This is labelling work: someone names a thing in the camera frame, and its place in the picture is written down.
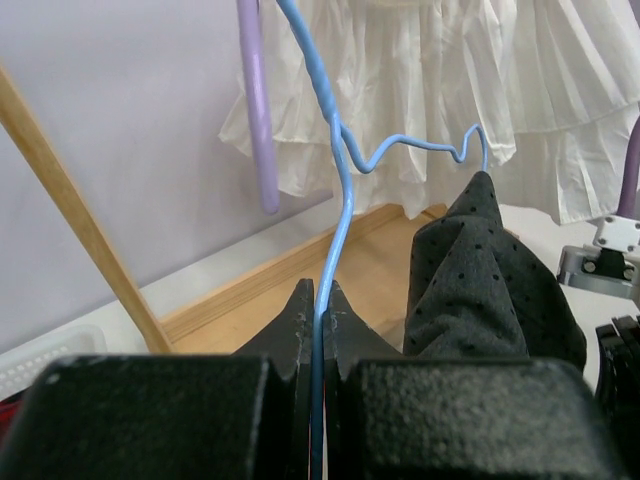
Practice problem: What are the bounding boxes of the grey dotted skirt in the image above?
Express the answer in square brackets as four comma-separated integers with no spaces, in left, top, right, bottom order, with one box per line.
[403,172,587,371]

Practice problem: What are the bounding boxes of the wooden clothes rack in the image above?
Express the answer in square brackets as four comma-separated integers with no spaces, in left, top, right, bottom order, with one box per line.
[0,64,451,355]

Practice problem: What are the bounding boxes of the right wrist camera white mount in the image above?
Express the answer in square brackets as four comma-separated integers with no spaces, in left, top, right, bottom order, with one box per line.
[557,215,639,305]

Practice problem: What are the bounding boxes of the white plastic basket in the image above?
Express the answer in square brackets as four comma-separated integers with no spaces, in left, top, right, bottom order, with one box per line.
[0,325,107,400]

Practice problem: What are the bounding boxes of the light blue wire hanger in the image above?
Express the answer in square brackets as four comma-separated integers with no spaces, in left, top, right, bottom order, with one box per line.
[278,1,489,479]

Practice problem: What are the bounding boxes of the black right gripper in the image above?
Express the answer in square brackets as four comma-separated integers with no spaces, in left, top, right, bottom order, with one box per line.
[593,313,640,441]

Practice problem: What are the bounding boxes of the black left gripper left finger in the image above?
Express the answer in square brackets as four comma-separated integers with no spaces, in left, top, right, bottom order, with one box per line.
[1,279,314,479]

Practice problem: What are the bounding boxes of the white ruffled skirt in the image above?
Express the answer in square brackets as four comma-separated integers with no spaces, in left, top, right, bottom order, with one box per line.
[217,0,640,226]

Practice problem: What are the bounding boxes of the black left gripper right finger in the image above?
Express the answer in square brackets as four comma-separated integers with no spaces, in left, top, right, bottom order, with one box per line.
[324,285,625,479]

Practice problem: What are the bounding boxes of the purple plastic hanger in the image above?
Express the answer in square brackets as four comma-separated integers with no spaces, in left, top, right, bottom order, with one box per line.
[236,0,280,215]

